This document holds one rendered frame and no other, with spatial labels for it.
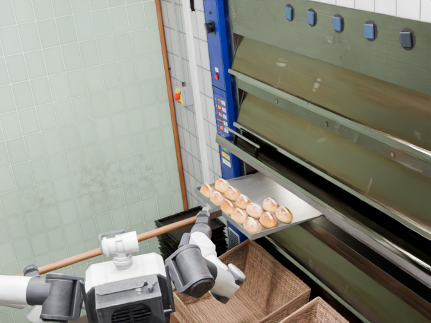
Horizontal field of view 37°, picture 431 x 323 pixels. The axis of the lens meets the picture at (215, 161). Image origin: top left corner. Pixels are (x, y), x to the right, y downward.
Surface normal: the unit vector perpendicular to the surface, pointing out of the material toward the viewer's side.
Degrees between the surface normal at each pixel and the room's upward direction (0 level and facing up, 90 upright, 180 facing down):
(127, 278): 0
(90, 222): 90
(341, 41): 90
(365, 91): 70
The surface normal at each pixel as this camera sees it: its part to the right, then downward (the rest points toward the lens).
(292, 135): -0.88, -0.07
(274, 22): -0.90, 0.25
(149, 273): -0.11, -0.92
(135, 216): 0.44, 0.32
